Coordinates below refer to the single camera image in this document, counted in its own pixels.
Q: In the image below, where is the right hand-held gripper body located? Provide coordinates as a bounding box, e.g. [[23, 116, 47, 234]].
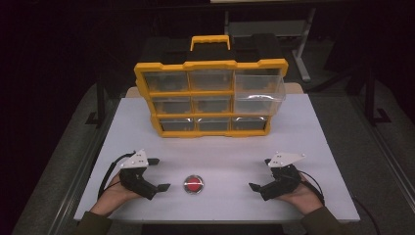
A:
[[259, 151, 307, 202]]

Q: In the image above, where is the black floor cable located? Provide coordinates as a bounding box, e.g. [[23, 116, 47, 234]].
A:
[[351, 196, 382, 235]]

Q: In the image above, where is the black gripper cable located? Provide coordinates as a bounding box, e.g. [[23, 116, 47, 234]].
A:
[[97, 151, 136, 201], [299, 170, 326, 208]]

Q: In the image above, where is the person's left hand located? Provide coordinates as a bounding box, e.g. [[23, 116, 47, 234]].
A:
[[90, 173, 142, 218]]

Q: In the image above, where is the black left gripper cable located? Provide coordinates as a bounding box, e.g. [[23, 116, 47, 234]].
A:
[[97, 151, 136, 201]]

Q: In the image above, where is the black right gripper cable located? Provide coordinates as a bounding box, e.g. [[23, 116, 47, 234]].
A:
[[299, 170, 326, 208]]

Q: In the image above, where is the yellow black drawer organizer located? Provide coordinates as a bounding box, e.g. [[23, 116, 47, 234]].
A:
[[133, 33, 290, 139]]

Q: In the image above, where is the black metal stand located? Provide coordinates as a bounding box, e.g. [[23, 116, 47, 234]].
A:
[[85, 79, 110, 128], [360, 63, 392, 126]]

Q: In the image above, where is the large clear plastic drawer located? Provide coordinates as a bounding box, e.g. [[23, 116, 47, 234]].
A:
[[233, 73, 287, 116]]

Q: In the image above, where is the grey metal stand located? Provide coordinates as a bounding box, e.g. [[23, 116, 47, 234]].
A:
[[224, 8, 317, 83]]

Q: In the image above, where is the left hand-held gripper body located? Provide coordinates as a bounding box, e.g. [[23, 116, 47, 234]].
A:
[[118, 149, 161, 201]]

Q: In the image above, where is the person's right hand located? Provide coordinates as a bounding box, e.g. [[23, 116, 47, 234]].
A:
[[277, 172, 324, 215]]

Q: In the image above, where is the red round disc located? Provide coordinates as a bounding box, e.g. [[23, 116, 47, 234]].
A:
[[182, 174, 206, 195]]

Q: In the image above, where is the set of small clear drawers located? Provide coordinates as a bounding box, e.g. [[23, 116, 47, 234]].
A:
[[143, 70, 272, 132]]

